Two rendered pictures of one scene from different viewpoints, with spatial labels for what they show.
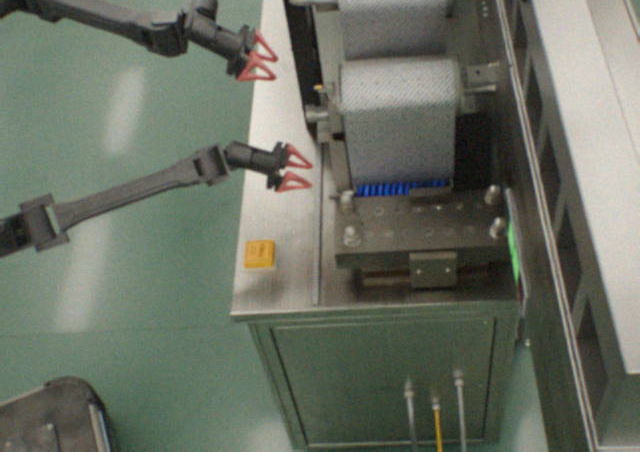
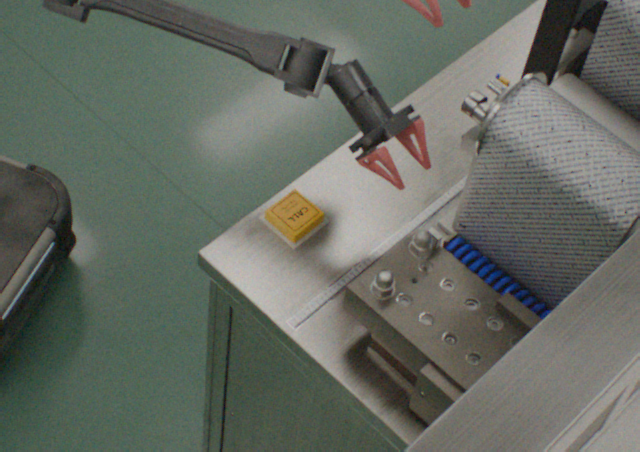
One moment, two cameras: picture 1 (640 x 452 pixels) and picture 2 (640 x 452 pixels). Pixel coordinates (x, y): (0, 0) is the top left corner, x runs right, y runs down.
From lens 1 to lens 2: 0.48 m
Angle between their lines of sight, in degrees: 17
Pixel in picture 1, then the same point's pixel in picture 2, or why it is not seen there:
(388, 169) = (505, 247)
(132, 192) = (189, 25)
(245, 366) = not seen: hidden behind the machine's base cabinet
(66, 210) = not seen: outside the picture
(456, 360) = not seen: outside the picture
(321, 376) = (262, 416)
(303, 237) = (361, 242)
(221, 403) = (190, 356)
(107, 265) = (228, 99)
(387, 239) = (420, 324)
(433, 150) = (569, 271)
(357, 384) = not seen: outside the picture
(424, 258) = (437, 383)
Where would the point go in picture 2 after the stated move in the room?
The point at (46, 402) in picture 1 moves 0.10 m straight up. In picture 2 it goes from (13, 185) to (8, 157)
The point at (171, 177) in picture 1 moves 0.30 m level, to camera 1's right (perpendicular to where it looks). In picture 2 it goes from (245, 43) to (413, 143)
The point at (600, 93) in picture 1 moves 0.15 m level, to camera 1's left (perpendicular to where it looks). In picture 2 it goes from (614, 344) to (466, 252)
